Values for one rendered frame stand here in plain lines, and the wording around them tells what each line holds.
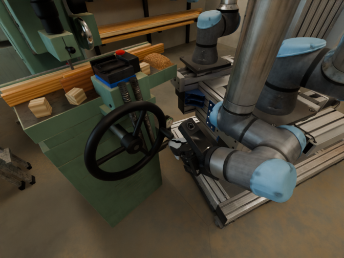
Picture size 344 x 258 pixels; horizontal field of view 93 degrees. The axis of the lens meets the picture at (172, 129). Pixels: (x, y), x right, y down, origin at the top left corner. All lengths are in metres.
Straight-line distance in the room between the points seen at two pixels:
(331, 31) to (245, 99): 0.72
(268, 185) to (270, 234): 1.05
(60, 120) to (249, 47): 0.54
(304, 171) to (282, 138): 1.01
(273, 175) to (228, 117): 0.17
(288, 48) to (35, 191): 1.76
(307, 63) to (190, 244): 1.08
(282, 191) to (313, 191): 1.34
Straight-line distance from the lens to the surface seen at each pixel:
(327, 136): 0.88
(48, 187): 1.68
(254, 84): 0.38
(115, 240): 1.29
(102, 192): 0.94
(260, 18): 0.35
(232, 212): 1.10
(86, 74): 0.66
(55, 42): 0.66
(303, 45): 0.63
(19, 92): 0.73
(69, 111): 0.61
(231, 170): 0.37
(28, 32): 0.79
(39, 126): 0.61
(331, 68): 0.59
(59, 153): 0.68
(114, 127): 0.59
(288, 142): 0.42
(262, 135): 0.42
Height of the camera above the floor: 1.21
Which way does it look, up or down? 44 degrees down
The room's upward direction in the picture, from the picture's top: 2 degrees counter-clockwise
